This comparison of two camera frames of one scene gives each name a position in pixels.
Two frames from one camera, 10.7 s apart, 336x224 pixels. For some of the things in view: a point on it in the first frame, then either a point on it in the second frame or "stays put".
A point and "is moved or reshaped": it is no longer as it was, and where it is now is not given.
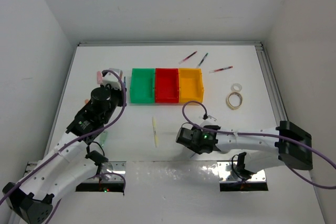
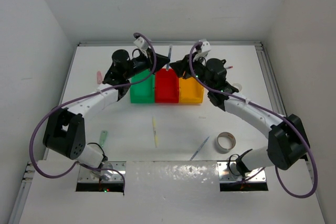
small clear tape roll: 236,87 stays put
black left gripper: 120,94 -> 148,56
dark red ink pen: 188,57 is moved or reshaped
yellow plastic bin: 191,85 stays put
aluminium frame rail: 273,91 stays put
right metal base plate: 226,174 stays put
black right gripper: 195,149 -> 182,67
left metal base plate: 111,167 stays put
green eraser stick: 103,138 stays put
